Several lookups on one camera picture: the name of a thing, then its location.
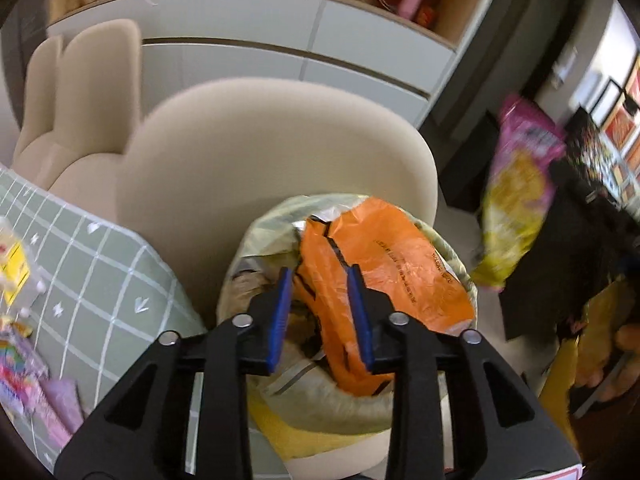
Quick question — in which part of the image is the purple snack bag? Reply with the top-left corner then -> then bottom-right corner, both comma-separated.
35,378 -> 85,448

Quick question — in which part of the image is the pink yellow chip bag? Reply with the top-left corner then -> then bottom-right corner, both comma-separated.
472,94 -> 566,289

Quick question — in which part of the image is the pink cartoon snack bag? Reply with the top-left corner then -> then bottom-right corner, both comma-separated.
1,316 -> 49,418

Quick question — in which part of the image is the orange snack bag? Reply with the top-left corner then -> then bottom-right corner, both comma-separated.
293,197 -> 476,396

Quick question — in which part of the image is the right hand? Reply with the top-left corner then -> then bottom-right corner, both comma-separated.
574,324 -> 640,402

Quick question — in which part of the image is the green checked tablecloth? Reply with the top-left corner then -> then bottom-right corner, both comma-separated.
0,164 -> 206,476

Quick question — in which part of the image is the white yellow toy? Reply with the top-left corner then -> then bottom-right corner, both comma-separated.
1,217 -> 47,318

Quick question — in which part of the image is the beige chair near bin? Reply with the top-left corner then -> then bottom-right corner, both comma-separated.
49,77 -> 440,311

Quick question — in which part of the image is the wooden shelf cabinet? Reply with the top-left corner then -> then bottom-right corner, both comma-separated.
48,0 -> 491,126

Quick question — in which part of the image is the beige middle chair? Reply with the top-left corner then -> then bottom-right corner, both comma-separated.
11,18 -> 142,190

